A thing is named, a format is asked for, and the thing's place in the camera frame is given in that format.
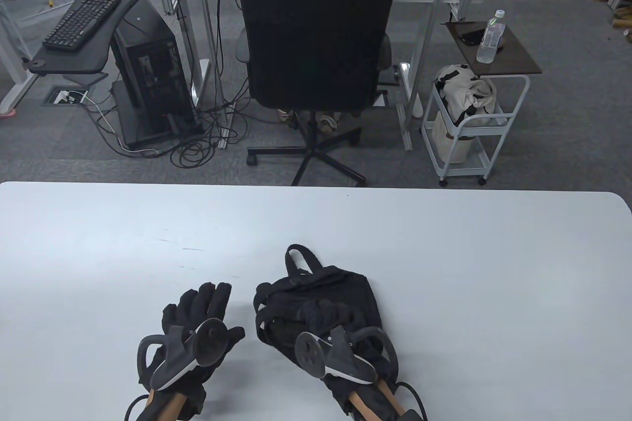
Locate aluminium frame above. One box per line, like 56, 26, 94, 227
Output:
147, 0, 484, 151

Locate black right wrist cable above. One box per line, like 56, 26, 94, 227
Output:
395, 382, 428, 421

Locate person's right hand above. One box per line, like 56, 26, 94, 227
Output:
296, 298, 400, 409

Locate person's left hand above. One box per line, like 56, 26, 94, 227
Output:
140, 282, 246, 409

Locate black keyboard tray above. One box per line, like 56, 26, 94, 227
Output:
27, 0, 143, 77

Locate grey right hand controller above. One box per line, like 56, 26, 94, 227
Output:
295, 326, 399, 385

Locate black bag with shoulder strap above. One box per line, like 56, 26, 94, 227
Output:
253, 244, 391, 377

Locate black floor cables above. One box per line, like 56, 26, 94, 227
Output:
81, 90, 257, 169

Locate clear water bottle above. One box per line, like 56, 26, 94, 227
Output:
476, 9, 506, 64

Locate black keyboard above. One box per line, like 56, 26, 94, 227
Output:
42, 0, 121, 52

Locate grey hand controller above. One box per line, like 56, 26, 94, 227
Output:
295, 326, 399, 385
137, 318, 229, 390

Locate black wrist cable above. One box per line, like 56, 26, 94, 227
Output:
123, 391, 149, 421
395, 382, 428, 421

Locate floor outlet box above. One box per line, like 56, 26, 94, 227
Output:
42, 87, 92, 106

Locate black computer tower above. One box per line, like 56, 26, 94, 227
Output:
115, 0, 200, 138

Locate black office chair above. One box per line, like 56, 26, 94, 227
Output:
236, 0, 393, 187

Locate beige bag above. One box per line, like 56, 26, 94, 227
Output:
433, 65, 499, 164

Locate white cart with brown top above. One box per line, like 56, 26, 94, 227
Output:
421, 20, 542, 188

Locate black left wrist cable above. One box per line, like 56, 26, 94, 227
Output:
123, 391, 149, 421

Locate small black case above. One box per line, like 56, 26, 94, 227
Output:
459, 30, 504, 49

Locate person's left forearm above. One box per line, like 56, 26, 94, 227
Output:
143, 386, 193, 421

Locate white table leg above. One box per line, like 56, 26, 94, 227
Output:
0, 0, 40, 115

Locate grey left hand controller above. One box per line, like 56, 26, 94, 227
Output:
137, 318, 229, 390

